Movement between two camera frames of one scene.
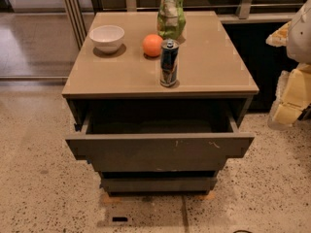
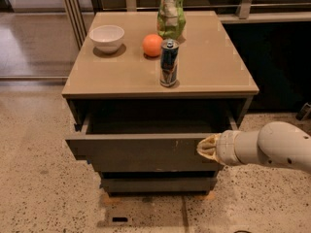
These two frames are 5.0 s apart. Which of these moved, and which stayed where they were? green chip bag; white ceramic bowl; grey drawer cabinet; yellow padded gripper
Moved: yellow padded gripper
Stayed: white ceramic bowl; green chip bag; grey drawer cabinet
